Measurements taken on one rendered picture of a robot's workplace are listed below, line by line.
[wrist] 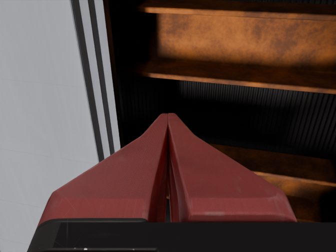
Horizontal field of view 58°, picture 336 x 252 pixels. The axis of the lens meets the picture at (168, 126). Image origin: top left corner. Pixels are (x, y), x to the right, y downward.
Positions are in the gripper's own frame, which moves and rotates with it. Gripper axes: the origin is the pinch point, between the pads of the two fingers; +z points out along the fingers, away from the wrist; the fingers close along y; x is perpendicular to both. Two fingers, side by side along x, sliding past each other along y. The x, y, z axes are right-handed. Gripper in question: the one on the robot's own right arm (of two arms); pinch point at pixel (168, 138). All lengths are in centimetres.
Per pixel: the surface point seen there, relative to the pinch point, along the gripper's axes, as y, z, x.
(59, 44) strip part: 8.2, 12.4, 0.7
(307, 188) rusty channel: -20.5, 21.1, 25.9
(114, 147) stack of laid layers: 5.3, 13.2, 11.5
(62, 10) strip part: 7.4, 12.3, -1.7
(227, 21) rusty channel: -6.8, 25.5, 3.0
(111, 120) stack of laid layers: 5.3, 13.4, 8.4
